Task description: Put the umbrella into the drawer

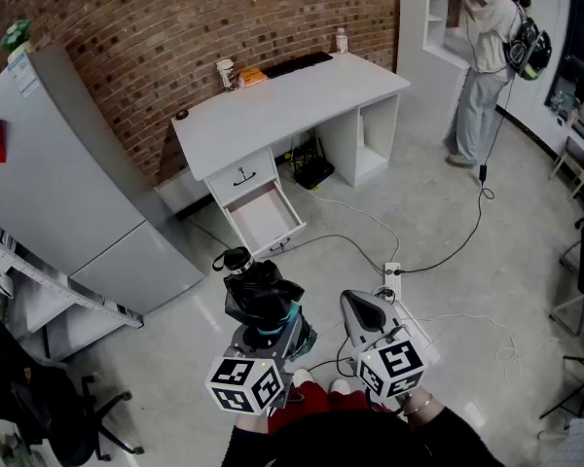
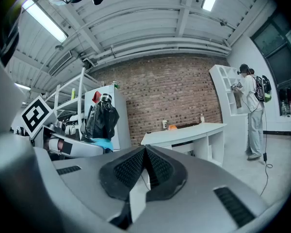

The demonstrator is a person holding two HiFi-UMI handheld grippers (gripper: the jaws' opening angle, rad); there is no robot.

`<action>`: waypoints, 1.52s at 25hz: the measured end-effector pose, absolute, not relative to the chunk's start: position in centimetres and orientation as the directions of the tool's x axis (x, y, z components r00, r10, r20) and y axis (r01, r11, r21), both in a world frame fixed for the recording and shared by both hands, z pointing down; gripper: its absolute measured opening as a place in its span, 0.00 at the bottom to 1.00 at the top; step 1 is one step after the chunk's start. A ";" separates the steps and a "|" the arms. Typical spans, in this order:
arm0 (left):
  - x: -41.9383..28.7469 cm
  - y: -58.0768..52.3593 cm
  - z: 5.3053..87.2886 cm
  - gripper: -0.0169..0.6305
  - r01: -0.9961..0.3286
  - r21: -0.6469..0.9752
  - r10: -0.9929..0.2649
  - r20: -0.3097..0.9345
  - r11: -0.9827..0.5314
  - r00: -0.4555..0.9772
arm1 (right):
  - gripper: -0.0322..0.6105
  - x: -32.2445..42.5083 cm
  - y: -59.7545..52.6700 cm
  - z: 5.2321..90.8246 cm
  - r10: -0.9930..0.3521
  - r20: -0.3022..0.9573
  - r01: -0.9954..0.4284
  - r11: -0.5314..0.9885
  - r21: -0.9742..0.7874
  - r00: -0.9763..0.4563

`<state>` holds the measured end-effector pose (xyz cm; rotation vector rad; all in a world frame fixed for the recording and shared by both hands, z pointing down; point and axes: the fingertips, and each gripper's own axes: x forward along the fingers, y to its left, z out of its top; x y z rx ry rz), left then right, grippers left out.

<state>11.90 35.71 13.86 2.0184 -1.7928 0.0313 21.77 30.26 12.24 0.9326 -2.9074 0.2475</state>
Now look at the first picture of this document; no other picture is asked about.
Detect white paper cup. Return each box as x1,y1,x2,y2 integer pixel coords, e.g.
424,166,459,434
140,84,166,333
215,57,237,92

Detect black keyboard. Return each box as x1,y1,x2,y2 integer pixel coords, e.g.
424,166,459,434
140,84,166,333
262,51,335,80

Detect person's black top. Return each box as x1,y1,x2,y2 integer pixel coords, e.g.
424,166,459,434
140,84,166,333
227,405,506,467

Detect white cable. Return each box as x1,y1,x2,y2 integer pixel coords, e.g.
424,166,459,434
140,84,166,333
277,153,564,386

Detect thin wrist bracelet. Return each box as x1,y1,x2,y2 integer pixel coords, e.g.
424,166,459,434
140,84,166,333
401,393,435,417

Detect wooden chair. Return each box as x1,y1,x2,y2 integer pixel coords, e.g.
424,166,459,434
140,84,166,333
548,135,584,204

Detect black office chair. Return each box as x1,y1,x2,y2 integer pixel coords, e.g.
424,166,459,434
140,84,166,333
0,308,146,467

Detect green potted plant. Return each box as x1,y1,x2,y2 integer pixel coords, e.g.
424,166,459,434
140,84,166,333
0,18,35,63

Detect white desk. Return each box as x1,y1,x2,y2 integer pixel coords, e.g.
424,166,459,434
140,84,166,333
170,51,413,223

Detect white grid sheet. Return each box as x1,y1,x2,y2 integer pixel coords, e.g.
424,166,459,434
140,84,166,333
538,414,584,467

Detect white power strip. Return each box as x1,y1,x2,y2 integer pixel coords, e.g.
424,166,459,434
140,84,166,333
383,261,402,302

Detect black cable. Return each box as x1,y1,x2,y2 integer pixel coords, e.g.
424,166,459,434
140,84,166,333
393,15,517,277

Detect person's right forearm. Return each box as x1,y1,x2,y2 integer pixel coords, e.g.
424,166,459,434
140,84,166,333
399,387,450,431

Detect grey refrigerator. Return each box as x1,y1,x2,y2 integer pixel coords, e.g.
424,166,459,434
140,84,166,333
0,44,206,316

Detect white blue label sticker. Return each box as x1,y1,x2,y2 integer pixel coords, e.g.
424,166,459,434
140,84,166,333
7,58,41,99

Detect closed white drawer black handle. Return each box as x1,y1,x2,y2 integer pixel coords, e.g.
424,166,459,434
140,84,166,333
205,150,279,204

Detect person's red trousers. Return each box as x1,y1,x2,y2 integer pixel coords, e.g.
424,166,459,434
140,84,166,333
267,379,388,435

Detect orange packet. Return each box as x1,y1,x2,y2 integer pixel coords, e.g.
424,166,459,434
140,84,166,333
237,66,269,89

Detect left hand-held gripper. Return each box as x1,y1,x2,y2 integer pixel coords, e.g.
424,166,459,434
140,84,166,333
204,302,318,415

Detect person's left forearm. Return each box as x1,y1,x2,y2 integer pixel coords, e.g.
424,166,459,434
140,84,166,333
233,409,274,438

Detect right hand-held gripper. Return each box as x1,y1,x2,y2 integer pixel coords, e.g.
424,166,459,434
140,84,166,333
340,290,428,401

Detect grey cable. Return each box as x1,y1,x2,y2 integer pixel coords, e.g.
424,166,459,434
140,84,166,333
267,233,386,277

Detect black umbrella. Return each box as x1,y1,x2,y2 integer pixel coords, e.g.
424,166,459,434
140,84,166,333
212,247,306,336

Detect white wall shelf unit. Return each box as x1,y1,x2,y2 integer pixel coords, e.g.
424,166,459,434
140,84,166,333
421,0,474,70

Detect black router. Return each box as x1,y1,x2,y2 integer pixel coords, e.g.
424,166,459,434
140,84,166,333
291,136,337,190

